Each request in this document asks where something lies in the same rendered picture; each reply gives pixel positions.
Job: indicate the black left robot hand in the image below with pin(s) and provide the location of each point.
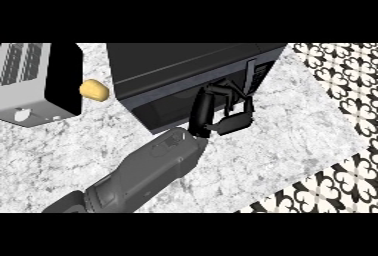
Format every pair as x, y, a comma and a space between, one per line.
201, 113

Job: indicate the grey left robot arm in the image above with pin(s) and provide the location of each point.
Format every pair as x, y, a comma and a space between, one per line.
148, 170

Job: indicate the black microwave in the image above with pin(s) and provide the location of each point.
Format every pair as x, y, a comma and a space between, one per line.
162, 70

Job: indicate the yellow bread roll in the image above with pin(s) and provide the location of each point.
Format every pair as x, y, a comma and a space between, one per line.
94, 89

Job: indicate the silver and black toaster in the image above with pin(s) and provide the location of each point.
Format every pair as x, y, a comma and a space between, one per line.
34, 93

